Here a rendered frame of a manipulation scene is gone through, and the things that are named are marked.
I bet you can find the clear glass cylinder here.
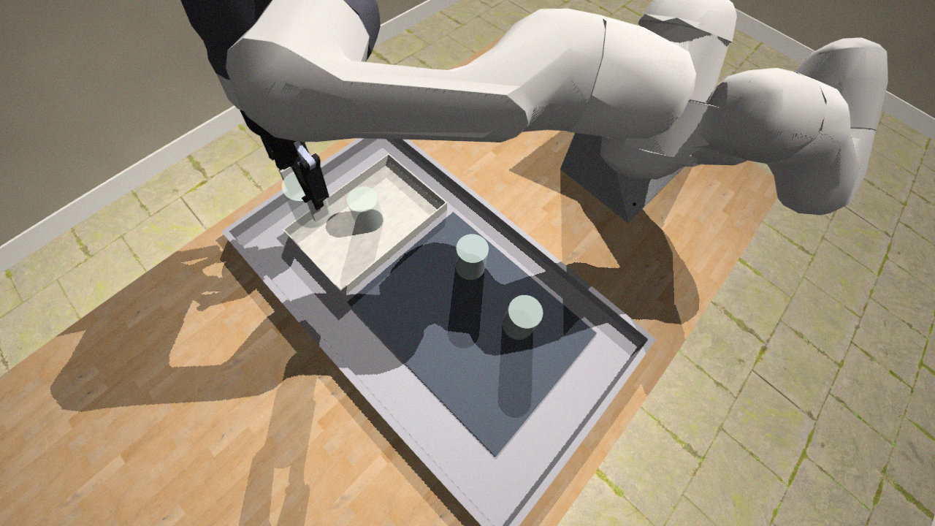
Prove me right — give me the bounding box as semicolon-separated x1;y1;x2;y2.
346;186;384;232
503;295;543;340
456;234;489;280
282;172;331;228

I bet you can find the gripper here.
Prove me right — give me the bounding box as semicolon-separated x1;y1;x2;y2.
240;110;329;222

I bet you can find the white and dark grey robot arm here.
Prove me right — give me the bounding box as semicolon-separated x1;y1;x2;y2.
181;0;888;215

